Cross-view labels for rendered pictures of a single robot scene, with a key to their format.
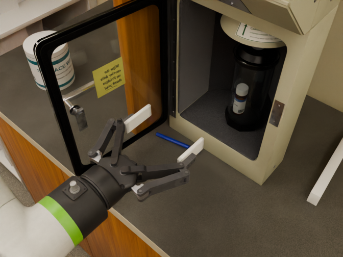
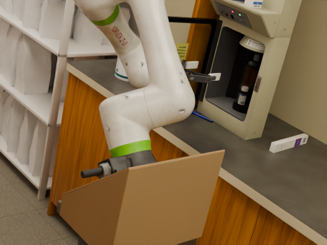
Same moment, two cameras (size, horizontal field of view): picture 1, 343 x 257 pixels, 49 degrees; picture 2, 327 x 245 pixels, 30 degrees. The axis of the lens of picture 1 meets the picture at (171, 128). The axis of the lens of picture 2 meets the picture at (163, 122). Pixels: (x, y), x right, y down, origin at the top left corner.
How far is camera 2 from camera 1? 1.95 m
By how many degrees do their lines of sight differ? 25
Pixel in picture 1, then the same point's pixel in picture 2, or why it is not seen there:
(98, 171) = not seen: hidden behind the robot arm
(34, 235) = not seen: hidden behind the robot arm
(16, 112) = (102, 82)
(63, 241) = not seen: hidden behind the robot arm
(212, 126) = (223, 106)
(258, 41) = (254, 47)
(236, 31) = (245, 43)
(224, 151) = (227, 119)
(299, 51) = (269, 48)
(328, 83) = (301, 116)
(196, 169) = (208, 126)
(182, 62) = (215, 63)
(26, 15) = (105, 49)
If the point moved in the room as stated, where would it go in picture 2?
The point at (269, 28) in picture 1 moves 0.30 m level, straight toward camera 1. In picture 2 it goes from (259, 38) to (236, 50)
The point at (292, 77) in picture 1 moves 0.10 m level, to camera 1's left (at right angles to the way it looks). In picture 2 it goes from (265, 61) to (242, 55)
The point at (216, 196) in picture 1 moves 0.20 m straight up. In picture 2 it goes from (217, 136) to (228, 94)
